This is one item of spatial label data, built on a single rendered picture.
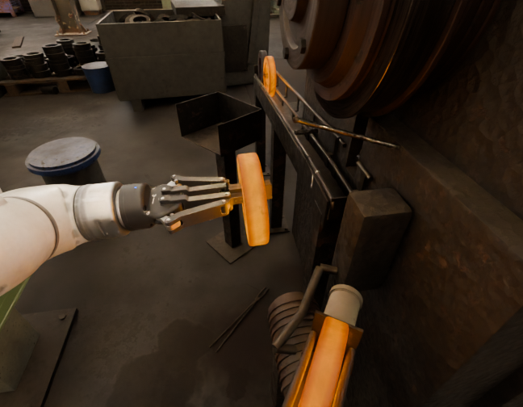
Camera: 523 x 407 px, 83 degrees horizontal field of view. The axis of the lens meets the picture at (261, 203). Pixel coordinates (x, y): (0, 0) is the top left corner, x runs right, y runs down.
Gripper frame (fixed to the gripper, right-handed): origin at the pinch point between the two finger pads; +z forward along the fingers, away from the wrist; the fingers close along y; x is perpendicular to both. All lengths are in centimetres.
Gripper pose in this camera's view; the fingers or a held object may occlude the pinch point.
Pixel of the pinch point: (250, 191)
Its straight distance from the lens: 49.8
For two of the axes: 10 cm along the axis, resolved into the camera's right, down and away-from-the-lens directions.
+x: -0.5, -7.6, -6.5
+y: 1.5, 6.3, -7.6
